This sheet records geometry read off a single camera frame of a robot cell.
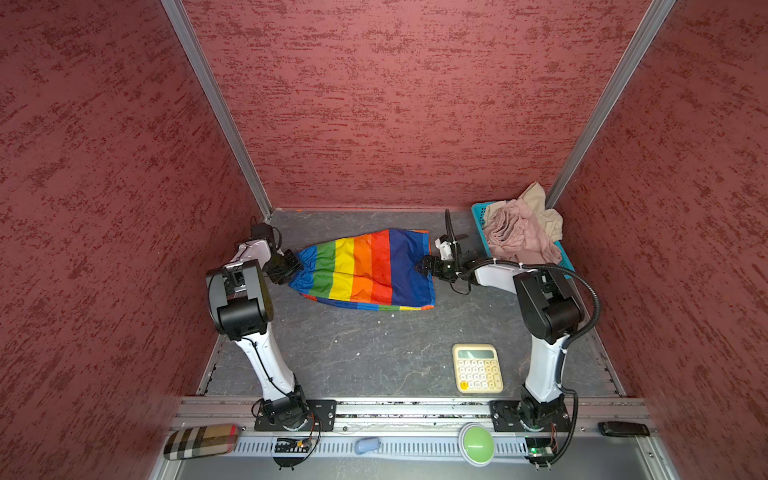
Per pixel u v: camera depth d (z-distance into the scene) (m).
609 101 0.88
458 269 0.79
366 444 0.69
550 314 0.52
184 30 0.73
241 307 0.55
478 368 0.81
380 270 1.03
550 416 0.68
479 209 1.11
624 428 0.72
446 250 0.91
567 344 0.54
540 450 0.70
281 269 0.87
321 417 0.74
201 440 0.68
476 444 0.70
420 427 0.73
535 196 1.10
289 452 0.73
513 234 1.01
